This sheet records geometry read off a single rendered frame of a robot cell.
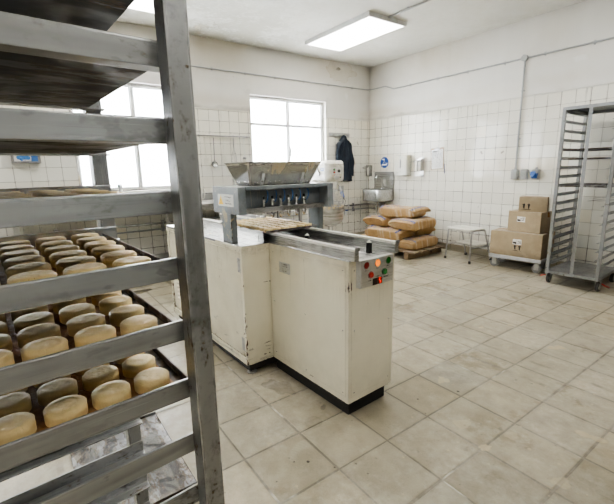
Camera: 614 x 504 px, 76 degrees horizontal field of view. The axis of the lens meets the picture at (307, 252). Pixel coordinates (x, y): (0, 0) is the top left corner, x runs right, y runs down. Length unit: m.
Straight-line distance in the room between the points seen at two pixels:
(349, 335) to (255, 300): 0.70
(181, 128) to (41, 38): 0.16
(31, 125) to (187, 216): 0.18
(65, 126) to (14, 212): 0.11
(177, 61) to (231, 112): 5.41
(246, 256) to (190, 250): 1.79
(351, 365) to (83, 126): 1.75
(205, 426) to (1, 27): 0.53
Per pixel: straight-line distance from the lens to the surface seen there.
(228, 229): 2.40
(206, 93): 5.84
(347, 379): 2.08
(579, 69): 5.71
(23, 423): 0.63
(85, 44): 0.54
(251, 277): 2.36
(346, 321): 1.95
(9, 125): 0.51
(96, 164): 0.95
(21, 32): 0.53
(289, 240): 2.21
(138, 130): 0.54
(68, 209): 0.52
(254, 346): 2.51
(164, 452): 0.66
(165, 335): 0.58
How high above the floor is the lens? 1.27
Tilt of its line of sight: 12 degrees down
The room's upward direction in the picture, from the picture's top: 1 degrees counter-clockwise
